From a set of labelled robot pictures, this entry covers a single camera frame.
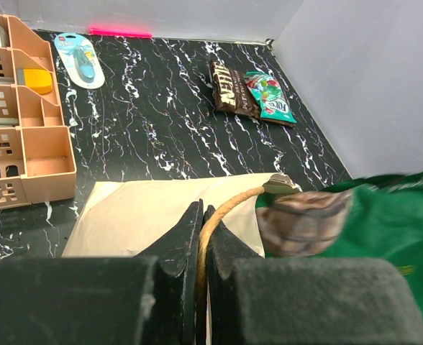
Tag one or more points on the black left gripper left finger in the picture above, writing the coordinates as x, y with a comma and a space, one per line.
145, 299

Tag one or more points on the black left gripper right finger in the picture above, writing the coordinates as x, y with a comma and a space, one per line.
311, 300

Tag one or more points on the beige paper bag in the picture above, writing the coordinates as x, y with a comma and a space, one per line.
160, 218

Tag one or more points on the green snack bag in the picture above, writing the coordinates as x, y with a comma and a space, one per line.
385, 221

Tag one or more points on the brown Kettle chips bag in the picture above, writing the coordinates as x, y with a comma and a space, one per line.
231, 93

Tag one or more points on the teal Fox's mint candy bag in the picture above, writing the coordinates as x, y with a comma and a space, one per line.
268, 93

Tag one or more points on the peach plastic desk organizer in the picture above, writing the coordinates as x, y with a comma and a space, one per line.
37, 163

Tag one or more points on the yellow sticky note pad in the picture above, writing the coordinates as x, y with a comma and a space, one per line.
40, 81

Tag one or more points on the blue correction tape package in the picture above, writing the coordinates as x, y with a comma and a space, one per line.
80, 60

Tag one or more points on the pink tape strip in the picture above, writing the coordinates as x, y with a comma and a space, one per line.
118, 32

